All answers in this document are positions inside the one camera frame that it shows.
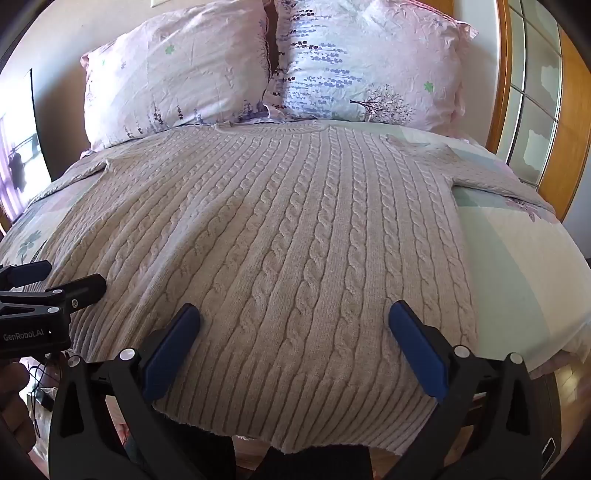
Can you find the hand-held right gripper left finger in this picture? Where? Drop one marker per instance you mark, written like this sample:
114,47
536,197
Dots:
168,344

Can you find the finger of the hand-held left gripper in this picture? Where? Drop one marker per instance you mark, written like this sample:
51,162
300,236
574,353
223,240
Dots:
76,288
27,272

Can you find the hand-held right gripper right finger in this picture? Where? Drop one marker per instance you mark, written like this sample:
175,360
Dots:
418,344

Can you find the person's left hand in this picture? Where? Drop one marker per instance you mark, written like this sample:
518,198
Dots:
14,401

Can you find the black power adapter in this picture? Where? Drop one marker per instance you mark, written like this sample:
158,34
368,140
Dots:
44,398

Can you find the window with curtain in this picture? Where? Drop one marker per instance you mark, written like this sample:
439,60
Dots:
18,152

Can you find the pastel floral bed sheet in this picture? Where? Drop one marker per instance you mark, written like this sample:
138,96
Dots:
508,258

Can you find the pink floral pillow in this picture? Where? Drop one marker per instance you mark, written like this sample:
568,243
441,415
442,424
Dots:
180,69

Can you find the wooden framed mirror door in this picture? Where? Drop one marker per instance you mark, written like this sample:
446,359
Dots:
549,106

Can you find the pink pillow with tree print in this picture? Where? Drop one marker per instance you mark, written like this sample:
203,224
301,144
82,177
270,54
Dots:
369,64

